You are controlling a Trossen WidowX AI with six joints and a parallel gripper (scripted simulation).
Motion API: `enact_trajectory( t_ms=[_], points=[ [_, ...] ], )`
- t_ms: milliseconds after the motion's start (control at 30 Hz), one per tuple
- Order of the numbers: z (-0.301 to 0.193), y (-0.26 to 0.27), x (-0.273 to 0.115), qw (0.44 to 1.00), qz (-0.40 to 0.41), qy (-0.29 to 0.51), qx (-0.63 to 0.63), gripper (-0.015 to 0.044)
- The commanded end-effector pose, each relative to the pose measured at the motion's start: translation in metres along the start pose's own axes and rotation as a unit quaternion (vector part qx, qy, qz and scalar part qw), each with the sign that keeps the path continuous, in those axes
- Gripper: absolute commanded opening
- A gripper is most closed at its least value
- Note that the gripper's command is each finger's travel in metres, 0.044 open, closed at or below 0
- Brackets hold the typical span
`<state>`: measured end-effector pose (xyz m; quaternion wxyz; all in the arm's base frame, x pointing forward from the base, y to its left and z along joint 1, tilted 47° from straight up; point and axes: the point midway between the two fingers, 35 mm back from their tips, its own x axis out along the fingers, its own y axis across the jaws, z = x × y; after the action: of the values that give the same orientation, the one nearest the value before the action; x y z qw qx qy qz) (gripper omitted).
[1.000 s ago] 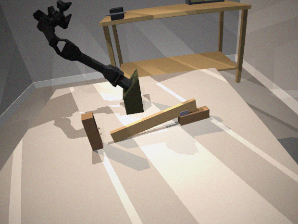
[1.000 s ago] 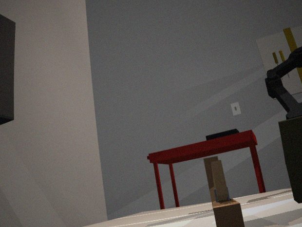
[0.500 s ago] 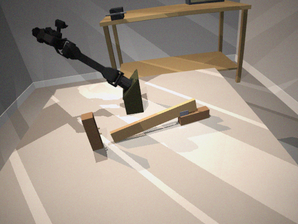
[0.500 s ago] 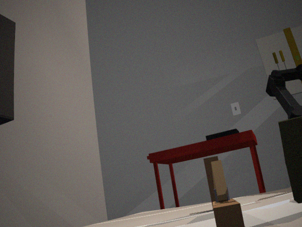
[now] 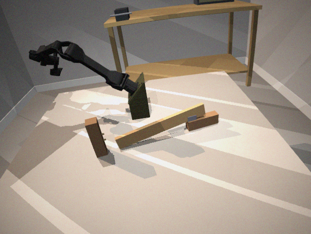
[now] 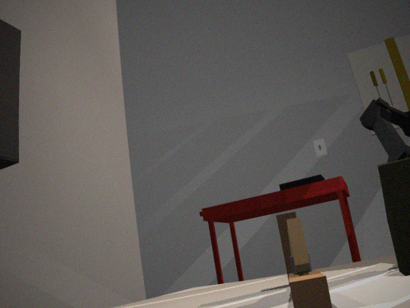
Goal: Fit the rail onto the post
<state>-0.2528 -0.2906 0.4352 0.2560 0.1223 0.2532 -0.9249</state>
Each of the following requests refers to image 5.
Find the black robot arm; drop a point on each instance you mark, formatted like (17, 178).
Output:
(75, 54)

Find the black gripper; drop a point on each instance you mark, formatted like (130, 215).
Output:
(56, 71)

